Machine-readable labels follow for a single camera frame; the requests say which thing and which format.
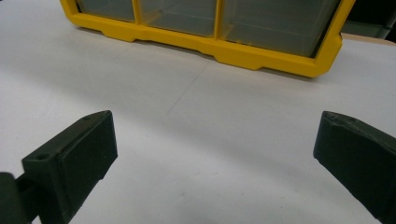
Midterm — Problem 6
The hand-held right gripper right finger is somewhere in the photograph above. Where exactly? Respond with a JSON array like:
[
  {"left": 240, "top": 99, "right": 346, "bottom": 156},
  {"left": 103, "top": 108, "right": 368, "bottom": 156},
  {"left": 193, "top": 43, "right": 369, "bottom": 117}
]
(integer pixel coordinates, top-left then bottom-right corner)
[{"left": 313, "top": 110, "right": 396, "bottom": 224}]

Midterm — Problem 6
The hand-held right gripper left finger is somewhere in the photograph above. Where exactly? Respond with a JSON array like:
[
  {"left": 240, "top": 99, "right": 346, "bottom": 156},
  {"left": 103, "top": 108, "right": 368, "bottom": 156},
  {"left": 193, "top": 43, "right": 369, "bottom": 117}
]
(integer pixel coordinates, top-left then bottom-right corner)
[{"left": 17, "top": 109, "right": 119, "bottom": 224}]

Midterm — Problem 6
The clear plastic drawer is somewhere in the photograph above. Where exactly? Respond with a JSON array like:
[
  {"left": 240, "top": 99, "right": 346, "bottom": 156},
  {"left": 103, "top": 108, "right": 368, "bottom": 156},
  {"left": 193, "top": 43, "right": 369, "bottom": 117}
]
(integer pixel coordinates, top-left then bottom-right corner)
[
  {"left": 76, "top": 0, "right": 136, "bottom": 23},
  {"left": 220, "top": 0, "right": 342, "bottom": 59},
  {"left": 138, "top": 0, "right": 218, "bottom": 38}
]

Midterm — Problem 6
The yellow drawer cabinet frame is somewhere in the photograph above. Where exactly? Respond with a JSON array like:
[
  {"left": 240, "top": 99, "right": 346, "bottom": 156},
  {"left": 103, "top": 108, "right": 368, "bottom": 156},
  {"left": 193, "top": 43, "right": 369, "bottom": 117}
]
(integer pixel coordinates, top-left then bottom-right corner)
[{"left": 59, "top": 0, "right": 357, "bottom": 78}]

